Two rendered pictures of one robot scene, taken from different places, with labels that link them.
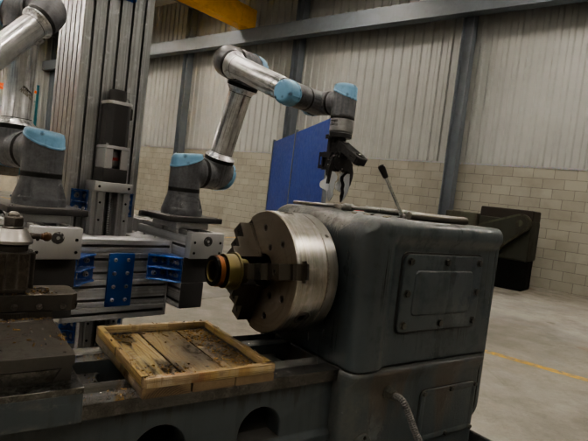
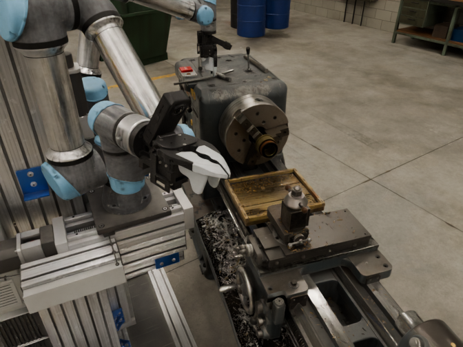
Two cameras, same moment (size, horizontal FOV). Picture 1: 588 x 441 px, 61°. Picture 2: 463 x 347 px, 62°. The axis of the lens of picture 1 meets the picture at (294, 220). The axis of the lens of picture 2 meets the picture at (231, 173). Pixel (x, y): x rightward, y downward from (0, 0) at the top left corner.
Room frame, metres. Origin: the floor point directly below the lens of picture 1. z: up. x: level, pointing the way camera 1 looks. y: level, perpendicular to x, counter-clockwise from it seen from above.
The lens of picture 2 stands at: (0.89, 1.61, 1.90)
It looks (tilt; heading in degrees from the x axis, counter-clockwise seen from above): 33 degrees down; 288
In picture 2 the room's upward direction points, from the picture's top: straight up
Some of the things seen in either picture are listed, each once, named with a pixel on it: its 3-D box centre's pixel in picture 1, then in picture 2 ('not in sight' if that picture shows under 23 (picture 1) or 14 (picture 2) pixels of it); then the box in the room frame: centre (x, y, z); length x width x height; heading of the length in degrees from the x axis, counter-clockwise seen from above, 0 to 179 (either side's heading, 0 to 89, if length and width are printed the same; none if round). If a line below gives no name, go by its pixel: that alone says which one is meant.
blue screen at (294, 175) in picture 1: (289, 200); not in sight; (8.25, 0.13, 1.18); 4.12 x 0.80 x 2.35; 13
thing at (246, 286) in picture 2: not in sight; (254, 295); (1.11, 0.68, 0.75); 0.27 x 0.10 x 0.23; 126
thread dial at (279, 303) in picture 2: not in sight; (278, 310); (1.00, 0.79, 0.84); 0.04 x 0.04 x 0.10; 36
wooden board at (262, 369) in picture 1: (180, 352); (272, 194); (1.15, 0.23, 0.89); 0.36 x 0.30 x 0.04; 36
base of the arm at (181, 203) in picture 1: (182, 200); not in sight; (1.85, 0.42, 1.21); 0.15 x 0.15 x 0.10
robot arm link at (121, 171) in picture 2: not in sight; (131, 163); (1.32, 1.00, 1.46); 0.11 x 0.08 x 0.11; 65
